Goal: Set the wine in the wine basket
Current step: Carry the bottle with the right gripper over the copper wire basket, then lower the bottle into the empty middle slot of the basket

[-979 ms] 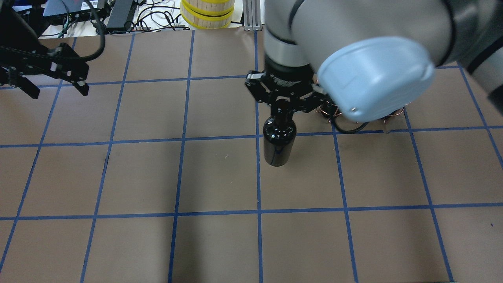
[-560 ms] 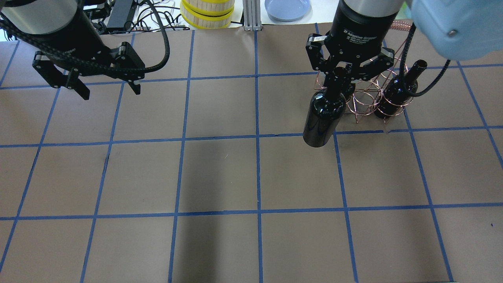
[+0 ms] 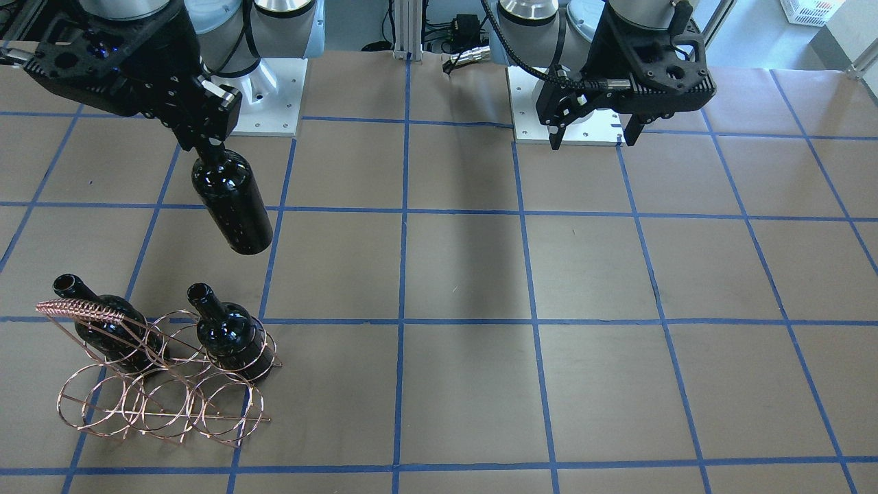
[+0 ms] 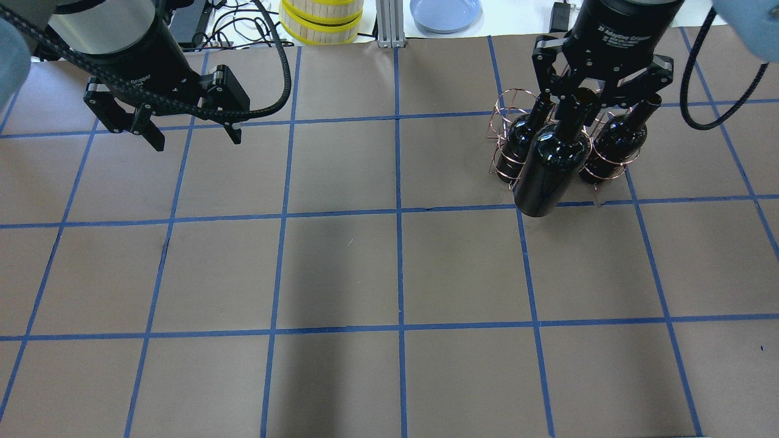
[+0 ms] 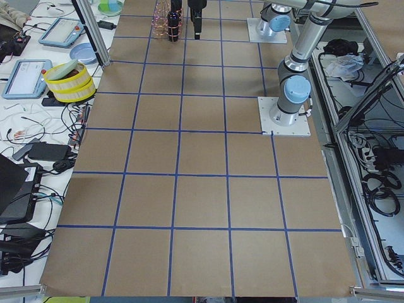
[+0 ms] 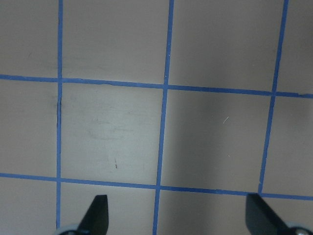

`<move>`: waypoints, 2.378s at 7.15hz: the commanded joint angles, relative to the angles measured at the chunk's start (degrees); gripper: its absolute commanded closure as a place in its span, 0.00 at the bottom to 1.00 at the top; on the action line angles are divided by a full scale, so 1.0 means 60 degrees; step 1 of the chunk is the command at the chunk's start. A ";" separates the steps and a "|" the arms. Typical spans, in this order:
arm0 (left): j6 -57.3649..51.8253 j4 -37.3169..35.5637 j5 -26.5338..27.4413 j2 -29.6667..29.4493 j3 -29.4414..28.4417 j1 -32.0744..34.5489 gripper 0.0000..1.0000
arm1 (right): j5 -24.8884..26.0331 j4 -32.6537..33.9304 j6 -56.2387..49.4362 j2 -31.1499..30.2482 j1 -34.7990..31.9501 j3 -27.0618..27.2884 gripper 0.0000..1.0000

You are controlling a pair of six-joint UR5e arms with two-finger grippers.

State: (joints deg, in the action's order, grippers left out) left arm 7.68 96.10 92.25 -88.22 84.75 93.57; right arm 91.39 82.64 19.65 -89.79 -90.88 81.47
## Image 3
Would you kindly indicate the aluminium frame post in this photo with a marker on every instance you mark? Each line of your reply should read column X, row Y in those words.
column 407, row 26

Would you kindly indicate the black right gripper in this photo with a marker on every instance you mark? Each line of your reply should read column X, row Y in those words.
column 173, row 49

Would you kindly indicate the copper wire wine basket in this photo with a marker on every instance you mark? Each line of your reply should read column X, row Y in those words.
column 186, row 395

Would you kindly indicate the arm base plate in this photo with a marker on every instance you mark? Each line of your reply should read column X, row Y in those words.
column 272, row 97
column 601, row 128

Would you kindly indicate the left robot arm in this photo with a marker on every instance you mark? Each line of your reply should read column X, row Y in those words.
column 516, row 36

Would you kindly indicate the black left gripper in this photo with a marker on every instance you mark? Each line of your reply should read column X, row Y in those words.
column 598, row 52

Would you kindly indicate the dark wine bottle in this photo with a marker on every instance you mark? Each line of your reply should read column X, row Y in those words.
column 233, row 339
column 226, row 185

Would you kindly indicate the dark wine bottle in basket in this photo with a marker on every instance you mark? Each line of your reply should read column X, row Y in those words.
column 233, row 339

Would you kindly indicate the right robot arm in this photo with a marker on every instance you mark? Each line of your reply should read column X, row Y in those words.
column 235, row 35

